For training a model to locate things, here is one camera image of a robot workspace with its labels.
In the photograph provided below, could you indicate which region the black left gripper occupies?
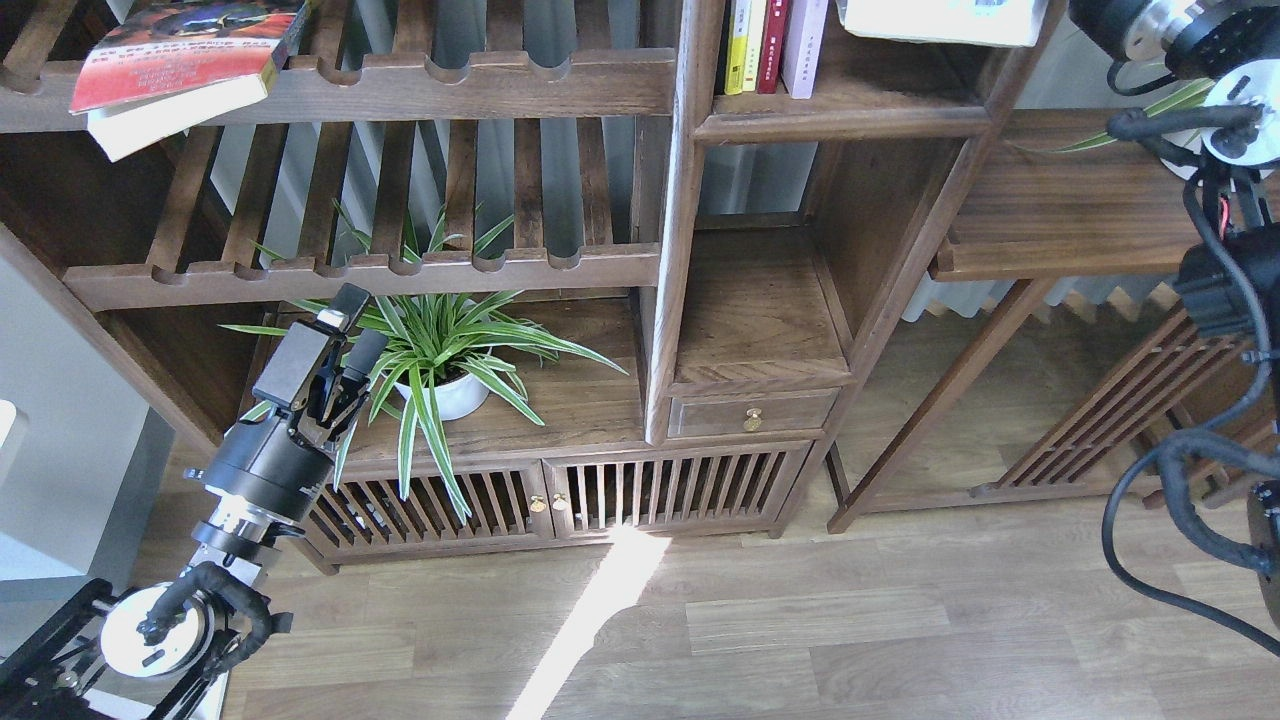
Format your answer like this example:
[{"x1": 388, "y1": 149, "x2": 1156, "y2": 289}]
[{"x1": 186, "y1": 283, "x2": 389, "y2": 527}]

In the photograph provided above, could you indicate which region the red cover thick book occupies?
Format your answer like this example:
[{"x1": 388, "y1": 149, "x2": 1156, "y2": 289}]
[{"x1": 69, "y1": 1, "x2": 315, "y2": 161}]

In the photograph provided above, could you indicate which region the pale pink thin book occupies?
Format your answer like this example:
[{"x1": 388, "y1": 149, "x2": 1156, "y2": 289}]
[{"x1": 781, "y1": 0, "x2": 829, "y2": 100}]

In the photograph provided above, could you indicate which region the white book red logo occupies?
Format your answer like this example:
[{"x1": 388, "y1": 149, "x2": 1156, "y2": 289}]
[{"x1": 835, "y1": 1, "x2": 1048, "y2": 47}]

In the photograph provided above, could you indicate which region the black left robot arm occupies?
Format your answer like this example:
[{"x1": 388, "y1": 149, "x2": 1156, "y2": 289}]
[{"x1": 1, "y1": 284, "x2": 387, "y2": 719}]

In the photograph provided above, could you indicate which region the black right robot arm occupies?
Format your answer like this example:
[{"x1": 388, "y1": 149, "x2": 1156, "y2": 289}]
[{"x1": 1069, "y1": 1, "x2": 1279, "y2": 653}]

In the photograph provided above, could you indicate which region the green spider plant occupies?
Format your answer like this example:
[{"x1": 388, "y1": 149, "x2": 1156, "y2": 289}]
[{"x1": 221, "y1": 200, "x2": 628, "y2": 523}]

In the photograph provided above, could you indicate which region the small white plant pot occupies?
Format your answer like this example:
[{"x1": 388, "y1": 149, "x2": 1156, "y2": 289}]
[{"x1": 394, "y1": 370, "x2": 490, "y2": 421}]

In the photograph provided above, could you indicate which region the left slatted cabinet door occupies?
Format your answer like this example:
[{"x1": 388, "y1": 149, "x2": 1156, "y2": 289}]
[{"x1": 288, "y1": 462, "x2": 556, "y2": 574}]

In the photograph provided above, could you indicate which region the slatted cabinet door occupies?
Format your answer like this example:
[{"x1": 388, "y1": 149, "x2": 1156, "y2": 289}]
[
  {"x1": 543, "y1": 441, "x2": 810, "y2": 539},
  {"x1": 288, "y1": 462, "x2": 556, "y2": 574}
]

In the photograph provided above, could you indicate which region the dark wooden bookshelf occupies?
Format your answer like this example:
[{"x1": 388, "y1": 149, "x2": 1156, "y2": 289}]
[{"x1": 3, "y1": 1, "x2": 1041, "y2": 534}]

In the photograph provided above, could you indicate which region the grey cabinet at left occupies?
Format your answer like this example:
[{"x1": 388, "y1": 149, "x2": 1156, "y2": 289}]
[{"x1": 1, "y1": 263, "x2": 174, "y2": 585}]

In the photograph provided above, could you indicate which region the small wooden drawer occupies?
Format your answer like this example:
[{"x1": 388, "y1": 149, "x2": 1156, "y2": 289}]
[{"x1": 668, "y1": 388, "x2": 838, "y2": 438}]

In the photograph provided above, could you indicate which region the right slatted cabinet door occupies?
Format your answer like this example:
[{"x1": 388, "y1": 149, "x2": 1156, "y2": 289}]
[{"x1": 543, "y1": 441, "x2": 810, "y2": 539}]

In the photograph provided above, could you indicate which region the yellow upright book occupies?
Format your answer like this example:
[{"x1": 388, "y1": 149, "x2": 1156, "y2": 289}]
[{"x1": 723, "y1": 0, "x2": 768, "y2": 96}]

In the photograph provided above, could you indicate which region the dark red upright book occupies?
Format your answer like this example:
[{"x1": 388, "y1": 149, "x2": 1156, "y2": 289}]
[{"x1": 755, "y1": 0, "x2": 790, "y2": 94}]

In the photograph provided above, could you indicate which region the green plant top right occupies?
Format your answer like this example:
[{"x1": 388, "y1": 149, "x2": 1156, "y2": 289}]
[{"x1": 1005, "y1": 79, "x2": 1221, "y2": 154}]

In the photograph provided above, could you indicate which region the large white plant pot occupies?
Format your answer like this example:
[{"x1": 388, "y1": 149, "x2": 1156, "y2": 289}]
[{"x1": 1160, "y1": 129, "x2": 1276, "y2": 186}]

